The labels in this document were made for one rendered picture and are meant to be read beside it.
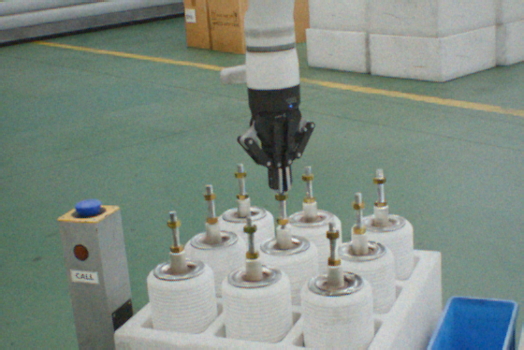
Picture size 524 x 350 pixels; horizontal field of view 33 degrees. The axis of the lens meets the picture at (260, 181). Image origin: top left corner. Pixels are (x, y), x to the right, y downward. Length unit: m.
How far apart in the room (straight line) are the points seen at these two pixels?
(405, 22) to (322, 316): 2.73
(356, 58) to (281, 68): 2.81
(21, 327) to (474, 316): 0.87
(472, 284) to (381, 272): 0.55
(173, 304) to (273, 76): 0.35
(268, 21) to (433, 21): 2.52
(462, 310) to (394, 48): 2.48
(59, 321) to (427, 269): 0.75
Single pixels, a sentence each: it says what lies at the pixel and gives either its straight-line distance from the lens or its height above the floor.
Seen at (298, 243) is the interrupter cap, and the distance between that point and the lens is 1.33.
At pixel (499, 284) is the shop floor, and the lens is 1.79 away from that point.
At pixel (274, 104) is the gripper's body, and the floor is 0.48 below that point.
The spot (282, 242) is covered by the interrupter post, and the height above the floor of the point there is 0.26.
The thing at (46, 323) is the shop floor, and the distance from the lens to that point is 1.79.
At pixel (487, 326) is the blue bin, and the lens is 1.46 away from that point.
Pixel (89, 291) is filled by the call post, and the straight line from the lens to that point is 1.39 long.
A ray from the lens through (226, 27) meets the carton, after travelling 4.89.
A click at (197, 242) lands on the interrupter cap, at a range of 1.36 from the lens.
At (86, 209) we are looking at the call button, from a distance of 1.35.
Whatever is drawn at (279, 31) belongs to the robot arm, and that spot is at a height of 0.58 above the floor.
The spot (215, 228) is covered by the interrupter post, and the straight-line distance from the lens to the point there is 1.36.
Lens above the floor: 0.74
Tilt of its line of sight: 17 degrees down
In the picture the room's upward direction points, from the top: 5 degrees counter-clockwise
